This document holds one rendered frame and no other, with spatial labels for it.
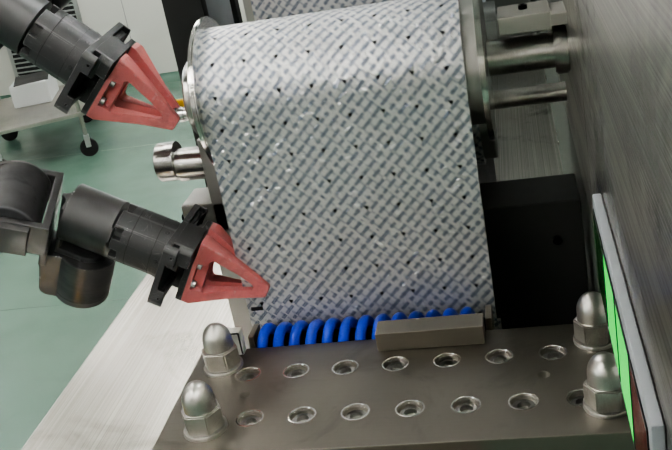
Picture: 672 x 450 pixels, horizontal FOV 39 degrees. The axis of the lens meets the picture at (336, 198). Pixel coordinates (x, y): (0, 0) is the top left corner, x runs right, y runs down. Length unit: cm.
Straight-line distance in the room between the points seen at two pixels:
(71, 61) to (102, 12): 610
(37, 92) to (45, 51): 499
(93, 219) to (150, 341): 38
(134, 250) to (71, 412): 31
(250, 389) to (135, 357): 41
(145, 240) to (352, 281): 20
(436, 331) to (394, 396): 8
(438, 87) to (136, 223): 31
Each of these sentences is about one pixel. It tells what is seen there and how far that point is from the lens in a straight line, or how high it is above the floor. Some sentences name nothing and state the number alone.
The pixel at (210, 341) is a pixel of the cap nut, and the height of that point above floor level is 106.
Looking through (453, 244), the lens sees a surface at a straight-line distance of 88.
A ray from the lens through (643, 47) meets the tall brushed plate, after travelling 35.
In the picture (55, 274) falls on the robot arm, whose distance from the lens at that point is 98.
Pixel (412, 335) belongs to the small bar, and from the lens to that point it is 85.
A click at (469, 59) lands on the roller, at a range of 82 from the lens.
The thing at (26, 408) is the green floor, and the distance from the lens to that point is 313.
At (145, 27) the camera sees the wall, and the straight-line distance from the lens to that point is 692.
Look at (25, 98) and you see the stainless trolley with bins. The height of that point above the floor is 31.
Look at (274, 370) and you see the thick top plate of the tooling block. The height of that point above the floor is 103.
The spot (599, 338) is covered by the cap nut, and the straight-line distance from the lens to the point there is 83.
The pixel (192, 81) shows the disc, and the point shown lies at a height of 128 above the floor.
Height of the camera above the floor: 147
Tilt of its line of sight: 21 degrees down
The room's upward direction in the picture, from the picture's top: 11 degrees counter-clockwise
